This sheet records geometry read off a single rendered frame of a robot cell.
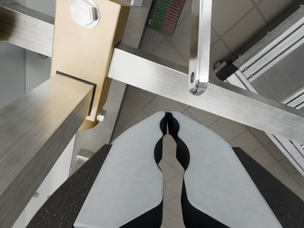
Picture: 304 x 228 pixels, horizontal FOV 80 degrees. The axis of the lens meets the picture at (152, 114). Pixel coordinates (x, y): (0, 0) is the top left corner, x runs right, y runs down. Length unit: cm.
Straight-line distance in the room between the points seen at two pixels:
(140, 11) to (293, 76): 84
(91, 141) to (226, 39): 87
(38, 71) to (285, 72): 94
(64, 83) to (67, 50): 3
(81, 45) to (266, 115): 20
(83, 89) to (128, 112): 103
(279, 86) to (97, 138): 86
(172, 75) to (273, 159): 150
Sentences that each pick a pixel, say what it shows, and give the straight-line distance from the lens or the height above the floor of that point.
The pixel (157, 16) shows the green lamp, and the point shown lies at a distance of 33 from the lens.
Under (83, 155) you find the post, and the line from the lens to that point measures 46.
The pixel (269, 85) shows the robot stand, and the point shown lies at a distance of 102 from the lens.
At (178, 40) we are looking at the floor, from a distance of 104.
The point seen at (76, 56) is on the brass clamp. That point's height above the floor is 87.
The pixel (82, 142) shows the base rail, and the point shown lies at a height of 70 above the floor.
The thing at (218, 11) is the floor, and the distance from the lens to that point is 107.
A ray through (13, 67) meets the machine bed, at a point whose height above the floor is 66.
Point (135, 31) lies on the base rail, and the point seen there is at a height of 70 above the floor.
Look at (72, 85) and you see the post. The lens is 18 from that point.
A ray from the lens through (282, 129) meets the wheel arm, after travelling 25.
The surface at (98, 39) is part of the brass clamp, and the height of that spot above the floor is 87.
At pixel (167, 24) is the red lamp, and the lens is 33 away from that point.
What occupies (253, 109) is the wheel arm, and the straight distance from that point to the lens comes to 22.
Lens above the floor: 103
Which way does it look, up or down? 60 degrees down
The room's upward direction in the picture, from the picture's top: 175 degrees counter-clockwise
